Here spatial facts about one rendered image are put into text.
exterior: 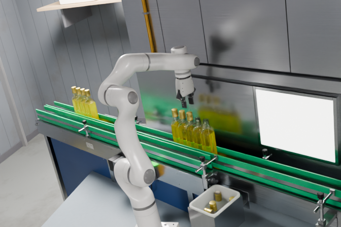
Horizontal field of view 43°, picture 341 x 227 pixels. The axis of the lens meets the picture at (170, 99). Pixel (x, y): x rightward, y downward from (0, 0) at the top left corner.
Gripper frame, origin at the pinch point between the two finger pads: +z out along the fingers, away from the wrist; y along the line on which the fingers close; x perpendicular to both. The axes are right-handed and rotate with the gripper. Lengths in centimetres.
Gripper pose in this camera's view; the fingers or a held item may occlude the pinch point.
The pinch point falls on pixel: (187, 103)
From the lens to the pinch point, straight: 238.3
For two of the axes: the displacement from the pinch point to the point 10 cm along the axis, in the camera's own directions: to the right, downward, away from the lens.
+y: -6.9, 3.6, -6.2
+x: 7.0, 1.4, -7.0
